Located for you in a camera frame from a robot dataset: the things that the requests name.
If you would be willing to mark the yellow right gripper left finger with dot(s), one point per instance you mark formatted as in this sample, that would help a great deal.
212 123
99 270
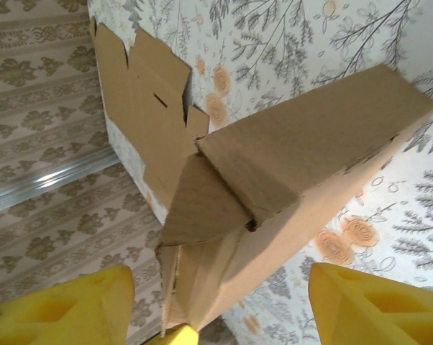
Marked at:
58 316

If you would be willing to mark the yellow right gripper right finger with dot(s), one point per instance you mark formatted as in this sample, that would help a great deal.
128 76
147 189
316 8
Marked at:
382 316

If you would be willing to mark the brown cardboard box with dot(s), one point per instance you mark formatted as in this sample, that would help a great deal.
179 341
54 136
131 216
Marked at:
292 151
148 125

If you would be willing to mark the floral tablecloth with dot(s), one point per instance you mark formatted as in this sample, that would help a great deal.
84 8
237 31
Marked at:
382 201

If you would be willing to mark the aluminium frame post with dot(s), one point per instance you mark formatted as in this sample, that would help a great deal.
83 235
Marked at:
40 179

